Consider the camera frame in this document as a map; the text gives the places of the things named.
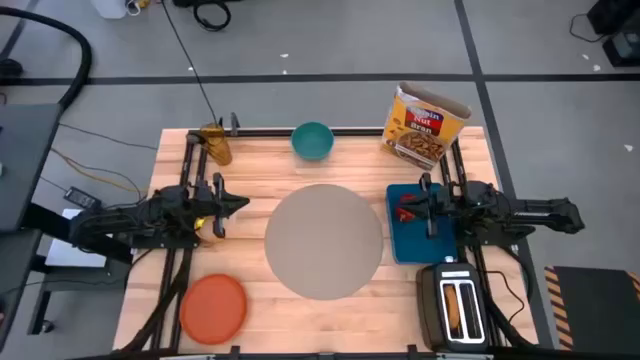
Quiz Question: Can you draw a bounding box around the white flat board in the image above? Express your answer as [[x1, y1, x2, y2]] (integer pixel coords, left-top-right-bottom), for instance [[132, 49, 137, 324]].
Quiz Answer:
[[44, 208, 109, 269]]

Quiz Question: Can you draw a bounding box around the black hanging cable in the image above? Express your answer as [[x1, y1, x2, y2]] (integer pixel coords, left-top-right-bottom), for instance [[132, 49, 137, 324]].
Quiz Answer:
[[159, 0, 222, 127]]

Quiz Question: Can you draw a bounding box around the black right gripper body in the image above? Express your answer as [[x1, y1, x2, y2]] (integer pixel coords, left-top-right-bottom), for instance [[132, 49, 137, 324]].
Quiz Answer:
[[420, 172, 454, 239]]

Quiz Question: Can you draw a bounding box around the black toaster power cord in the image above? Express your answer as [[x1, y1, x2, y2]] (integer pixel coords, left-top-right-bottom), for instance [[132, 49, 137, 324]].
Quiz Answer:
[[478, 269, 527, 322]]

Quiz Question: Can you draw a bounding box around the yellow raisin bran cereal box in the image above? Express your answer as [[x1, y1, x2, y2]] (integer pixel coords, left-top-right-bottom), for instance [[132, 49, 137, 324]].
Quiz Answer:
[[380, 81, 473, 172]]

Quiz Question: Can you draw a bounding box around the amber faceted drinking glass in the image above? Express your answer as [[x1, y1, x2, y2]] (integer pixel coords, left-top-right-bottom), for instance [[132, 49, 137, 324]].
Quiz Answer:
[[198, 122, 234, 167]]

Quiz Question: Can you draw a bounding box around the white container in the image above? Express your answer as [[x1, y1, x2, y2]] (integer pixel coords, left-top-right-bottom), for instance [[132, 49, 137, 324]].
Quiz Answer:
[[89, 0, 129, 20]]

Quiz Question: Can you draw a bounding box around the blue plastic bin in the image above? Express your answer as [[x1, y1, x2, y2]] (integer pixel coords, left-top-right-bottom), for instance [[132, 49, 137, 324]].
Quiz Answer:
[[385, 182, 459, 265]]

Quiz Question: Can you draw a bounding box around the teal bowl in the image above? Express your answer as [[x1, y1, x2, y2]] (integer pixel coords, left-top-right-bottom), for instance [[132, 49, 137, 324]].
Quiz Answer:
[[290, 121, 335, 162]]

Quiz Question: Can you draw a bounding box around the black two-slot toaster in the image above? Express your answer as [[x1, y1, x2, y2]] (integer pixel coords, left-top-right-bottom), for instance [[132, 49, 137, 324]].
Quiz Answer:
[[416, 261, 492, 354]]

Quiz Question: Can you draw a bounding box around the black equipment case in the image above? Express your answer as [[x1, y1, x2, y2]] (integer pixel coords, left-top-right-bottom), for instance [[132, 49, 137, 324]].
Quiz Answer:
[[586, 0, 640, 69]]

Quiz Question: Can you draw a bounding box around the yellow cable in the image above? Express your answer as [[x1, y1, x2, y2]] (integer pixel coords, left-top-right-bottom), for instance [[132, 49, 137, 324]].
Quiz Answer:
[[49, 146, 145, 197]]

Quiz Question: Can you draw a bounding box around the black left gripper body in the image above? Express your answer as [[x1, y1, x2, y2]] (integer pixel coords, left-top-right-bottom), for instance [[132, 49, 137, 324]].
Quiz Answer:
[[192, 172, 228, 239]]

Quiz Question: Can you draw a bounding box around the black wheeled stand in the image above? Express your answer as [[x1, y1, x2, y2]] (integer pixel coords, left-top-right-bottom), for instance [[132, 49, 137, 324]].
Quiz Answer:
[[27, 247, 132, 336]]

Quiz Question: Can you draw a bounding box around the grey desk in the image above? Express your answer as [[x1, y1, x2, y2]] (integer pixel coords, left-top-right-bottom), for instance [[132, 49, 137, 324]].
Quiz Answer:
[[0, 102, 64, 236]]

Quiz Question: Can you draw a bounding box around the red yellow apple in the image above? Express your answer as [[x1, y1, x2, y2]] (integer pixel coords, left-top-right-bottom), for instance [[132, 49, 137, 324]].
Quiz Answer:
[[396, 193, 418, 223]]

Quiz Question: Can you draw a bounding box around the orange plate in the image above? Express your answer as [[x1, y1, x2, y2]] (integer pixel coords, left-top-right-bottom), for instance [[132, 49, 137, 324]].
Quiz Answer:
[[179, 273, 248, 346]]

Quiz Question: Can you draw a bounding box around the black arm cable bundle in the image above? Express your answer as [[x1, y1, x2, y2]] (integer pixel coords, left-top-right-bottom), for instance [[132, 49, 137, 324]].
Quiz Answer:
[[479, 243, 540, 351], [119, 247, 194, 352]]

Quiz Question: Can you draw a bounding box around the black power adapter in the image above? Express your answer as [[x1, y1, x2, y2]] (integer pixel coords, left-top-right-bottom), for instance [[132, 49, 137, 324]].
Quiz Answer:
[[63, 185, 104, 211]]

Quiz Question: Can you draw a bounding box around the coiled black cable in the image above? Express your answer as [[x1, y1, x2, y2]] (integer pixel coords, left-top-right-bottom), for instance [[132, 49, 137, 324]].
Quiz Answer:
[[192, 0, 234, 33]]

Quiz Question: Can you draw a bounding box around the thick black hose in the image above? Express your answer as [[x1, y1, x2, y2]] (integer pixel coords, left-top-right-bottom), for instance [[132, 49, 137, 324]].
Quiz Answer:
[[0, 5, 94, 112]]

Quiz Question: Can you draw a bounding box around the black hazard-striped mat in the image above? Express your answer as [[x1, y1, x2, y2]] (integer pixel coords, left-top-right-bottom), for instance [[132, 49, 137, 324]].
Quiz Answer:
[[543, 264, 640, 352]]

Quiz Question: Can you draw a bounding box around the toast slice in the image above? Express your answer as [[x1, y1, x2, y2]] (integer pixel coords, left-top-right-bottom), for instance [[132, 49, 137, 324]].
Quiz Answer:
[[444, 283, 462, 331]]

